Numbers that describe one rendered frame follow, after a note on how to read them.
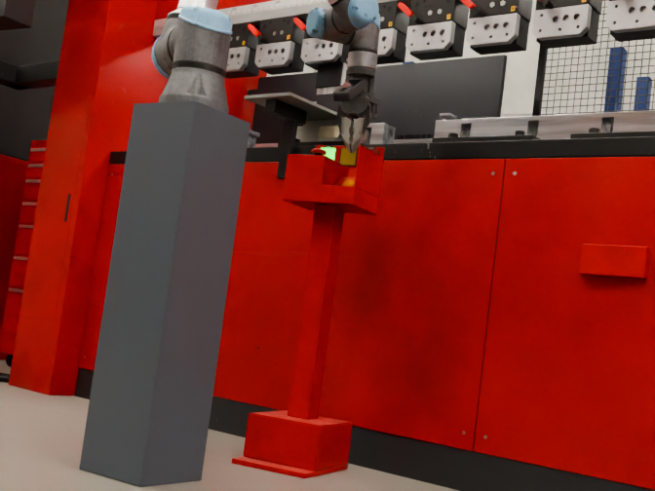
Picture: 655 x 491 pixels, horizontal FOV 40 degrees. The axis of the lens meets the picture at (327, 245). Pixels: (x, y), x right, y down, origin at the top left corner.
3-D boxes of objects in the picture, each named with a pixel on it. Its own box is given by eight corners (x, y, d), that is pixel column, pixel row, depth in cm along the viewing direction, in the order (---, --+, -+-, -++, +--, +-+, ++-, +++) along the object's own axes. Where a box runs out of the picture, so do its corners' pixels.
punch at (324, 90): (314, 94, 286) (318, 64, 287) (318, 95, 288) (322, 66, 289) (339, 92, 280) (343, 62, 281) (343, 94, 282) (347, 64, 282)
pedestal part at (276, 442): (231, 463, 217) (238, 413, 218) (279, 455, 240) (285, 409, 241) (304, 478, 209) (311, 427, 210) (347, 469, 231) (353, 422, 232)
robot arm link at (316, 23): (326, -2, 217) (365, 7, 223) (304, 9, 227) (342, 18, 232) (323, 30, 217) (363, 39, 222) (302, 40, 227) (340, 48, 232)
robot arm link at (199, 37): (181, 56, 187) (191, -7, 189) (162, 68, 199) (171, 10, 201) (235, 70, 193) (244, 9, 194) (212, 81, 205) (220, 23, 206)
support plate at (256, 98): (244, 98, 267) (244, 95, 267) (299, 121, 287) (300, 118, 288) (289, 94, 256) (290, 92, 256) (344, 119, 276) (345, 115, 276)
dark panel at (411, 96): (244, 181, 371) (258, 77, 375) (248, 182, 373) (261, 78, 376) (490, 181, 301) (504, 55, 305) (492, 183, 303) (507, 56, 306)
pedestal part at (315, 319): (287, 415, 227) (314, 205, 231) (297, 415, 232) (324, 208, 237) (308, 419, 224) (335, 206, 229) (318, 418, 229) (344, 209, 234)
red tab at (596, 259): (578, 273, 207) (582, 244, 208) (582, 274, 209) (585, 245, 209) (643, 278, 198) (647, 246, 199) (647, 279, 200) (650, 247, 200)
